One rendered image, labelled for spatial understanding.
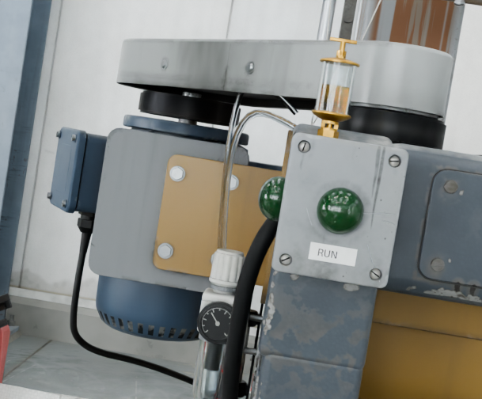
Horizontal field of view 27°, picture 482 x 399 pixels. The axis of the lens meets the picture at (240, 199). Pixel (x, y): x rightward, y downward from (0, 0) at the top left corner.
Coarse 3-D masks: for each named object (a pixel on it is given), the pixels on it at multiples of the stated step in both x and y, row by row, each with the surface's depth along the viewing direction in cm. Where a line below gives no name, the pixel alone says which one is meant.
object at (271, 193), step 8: (264, 184) 65; (272, 184) 64; (280, 184) 64; (264, 192) 65; (272, 192) 64; (280, 192) 64; (264, 200) 64; (272, 200) 64; (280, 200) 64; (264, 208) 65; (272, 208) 64; (272, 216) 65
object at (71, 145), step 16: (64, 128) 114; (64, 144) 113; (80, 144) 108; (96, 144) 108; (64, 160) 112; (80, 160) 108; (96, 160) 109; (64, 176) 111; (80, 176) 108; (96, 176) 109; (48, 192) 116; (64, 192) 110; (80, 192) 108; (96, 192) 109; (64, 208) 109; (80, 208) 109; (96, 208) 109; (80, 224) 113
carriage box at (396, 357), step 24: (384, 336) 97; (408, 336) 97; (432, 336) 97; (456, 336) 97; (384, 360) 98; (408, 360) 97; (432, 360) 97; (456, 360) 97; (480, 360) 97; (384, 384) 98; (408, 384) 98; (432, 384) 97; (456, 384) 97; (480, 384) 97
